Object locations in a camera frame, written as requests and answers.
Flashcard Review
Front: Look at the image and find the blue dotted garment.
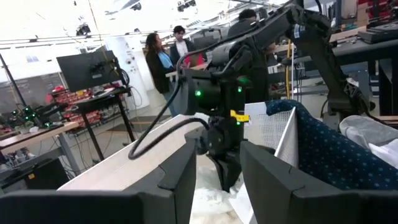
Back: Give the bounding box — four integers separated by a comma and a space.
266, 99, 398, 191

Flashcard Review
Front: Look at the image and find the white cloth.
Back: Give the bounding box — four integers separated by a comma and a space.
189, 155, 252, 224

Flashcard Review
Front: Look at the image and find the black box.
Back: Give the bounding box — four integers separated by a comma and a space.
23, 157, 70, 190

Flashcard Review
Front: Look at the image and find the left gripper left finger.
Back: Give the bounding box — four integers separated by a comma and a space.
0, 136, 198, 224

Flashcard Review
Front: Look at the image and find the wooden neighbouring table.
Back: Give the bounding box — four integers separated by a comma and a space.
0, 121, 81, 175

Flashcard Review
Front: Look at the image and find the pale wooden desk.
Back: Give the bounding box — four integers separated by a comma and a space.
164, 62, 215, 78

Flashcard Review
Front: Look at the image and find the light grey garment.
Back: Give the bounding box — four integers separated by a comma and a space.
368, 142, 398, 170

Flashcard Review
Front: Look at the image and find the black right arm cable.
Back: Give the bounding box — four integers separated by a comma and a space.
127, 76, 212, 161

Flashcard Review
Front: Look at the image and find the robot with green lights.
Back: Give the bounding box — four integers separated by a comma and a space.
11, 102, 68, 129

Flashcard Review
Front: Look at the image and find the dark desk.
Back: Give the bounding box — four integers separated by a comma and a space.
329, 26, 398, 116

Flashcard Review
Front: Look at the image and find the black ceiling camera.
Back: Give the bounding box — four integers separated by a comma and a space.
76, 24, 92, 37

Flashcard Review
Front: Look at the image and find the black monitor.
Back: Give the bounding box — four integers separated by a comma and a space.
56, 49, 121, 93

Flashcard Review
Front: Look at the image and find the white column-shaped appliance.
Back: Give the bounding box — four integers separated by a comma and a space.
107, 36, 150, 110

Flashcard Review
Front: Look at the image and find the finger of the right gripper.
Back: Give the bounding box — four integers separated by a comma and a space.
212, 154, 231, 192
228, 156, 244, 192

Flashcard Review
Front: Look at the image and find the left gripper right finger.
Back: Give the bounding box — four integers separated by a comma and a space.
239, 140, 398, 224

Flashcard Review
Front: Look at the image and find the black monitor stand table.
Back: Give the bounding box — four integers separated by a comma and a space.
71, 86, 137, 162

